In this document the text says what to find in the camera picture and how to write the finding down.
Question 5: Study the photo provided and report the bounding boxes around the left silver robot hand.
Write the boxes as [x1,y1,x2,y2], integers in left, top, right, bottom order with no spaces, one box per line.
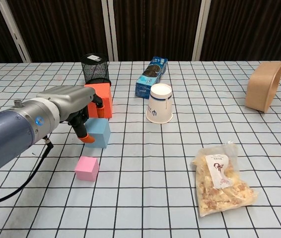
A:
[36,85,106,144]

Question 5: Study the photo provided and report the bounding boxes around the blue foam cube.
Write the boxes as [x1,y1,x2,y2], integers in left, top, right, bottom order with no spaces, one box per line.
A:
[84,118,111,149]

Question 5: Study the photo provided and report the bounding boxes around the pink foam cube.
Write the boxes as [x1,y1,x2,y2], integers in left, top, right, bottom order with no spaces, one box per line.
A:
[74,156,100,181]

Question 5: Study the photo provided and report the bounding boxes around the red foam cube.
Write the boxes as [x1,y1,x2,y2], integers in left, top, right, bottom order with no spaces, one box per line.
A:
[84,83,113,119]

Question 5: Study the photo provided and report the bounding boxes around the black mesh pen holder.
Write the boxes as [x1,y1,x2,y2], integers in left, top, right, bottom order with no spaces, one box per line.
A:
[80,53,111,86]

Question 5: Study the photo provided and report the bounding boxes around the blue cookie box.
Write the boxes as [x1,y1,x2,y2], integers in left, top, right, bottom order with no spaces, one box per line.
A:
[135,56,169,100]

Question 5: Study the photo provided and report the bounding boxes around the white paper cup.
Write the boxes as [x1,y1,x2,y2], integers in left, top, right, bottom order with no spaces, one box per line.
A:
[145,83,173,124]

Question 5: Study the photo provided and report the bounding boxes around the clear snack bag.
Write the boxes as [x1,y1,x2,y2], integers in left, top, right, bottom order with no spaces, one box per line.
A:
[192,140,259,218]

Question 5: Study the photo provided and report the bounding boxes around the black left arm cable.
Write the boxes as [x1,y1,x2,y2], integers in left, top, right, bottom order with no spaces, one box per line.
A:
[0,135,54,208]

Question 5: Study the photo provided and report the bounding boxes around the white partition post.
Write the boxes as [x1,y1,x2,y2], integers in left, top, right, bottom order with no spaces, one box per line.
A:
[0,0,33,63]
[192,0,212,61]
[100,0,119,62]

